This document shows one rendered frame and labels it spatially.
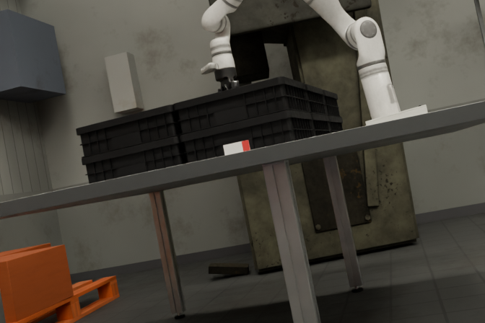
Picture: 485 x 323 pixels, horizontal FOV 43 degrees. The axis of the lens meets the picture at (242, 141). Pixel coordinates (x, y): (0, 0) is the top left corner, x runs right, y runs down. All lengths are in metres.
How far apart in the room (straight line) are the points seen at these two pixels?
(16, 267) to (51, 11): 3.36
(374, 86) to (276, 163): 0.56
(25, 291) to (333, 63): 2.32
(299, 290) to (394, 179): 2.59
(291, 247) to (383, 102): 0.64
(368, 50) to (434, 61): 3.33
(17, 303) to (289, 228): 2.13
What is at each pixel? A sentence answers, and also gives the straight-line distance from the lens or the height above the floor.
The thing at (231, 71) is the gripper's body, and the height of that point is 1.00.
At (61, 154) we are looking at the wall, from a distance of 6.09.
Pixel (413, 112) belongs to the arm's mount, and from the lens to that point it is 1.94.
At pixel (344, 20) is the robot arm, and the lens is 2.09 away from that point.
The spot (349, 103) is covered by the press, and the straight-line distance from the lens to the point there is 4.10.
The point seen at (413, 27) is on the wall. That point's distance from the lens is 5.37.
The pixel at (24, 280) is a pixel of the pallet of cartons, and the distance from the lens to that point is 3.52.
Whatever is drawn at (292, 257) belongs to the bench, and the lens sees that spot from 1.59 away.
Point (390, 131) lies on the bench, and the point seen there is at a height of 0.67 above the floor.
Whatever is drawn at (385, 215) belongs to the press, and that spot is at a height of 0.22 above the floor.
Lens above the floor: 0.63
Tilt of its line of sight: 4 degrees up
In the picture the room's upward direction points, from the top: 11 degrees counter-clockwise
